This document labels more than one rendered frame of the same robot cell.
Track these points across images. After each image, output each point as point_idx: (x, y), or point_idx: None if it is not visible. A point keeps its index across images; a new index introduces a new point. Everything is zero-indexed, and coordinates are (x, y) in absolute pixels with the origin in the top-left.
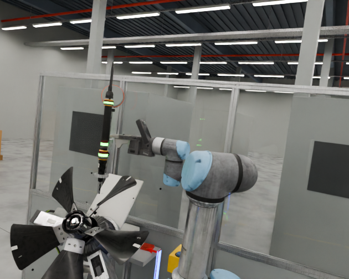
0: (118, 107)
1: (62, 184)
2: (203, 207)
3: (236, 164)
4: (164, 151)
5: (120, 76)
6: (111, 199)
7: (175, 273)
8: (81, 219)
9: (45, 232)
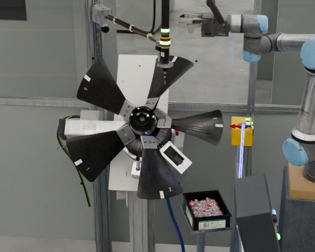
0: None
1: (95, 82)
2: None
3: None
4: (245, 29)
5: None
6: (138, 85)
7: (297, 133)
8: (150, 114)
9: (110, 137)
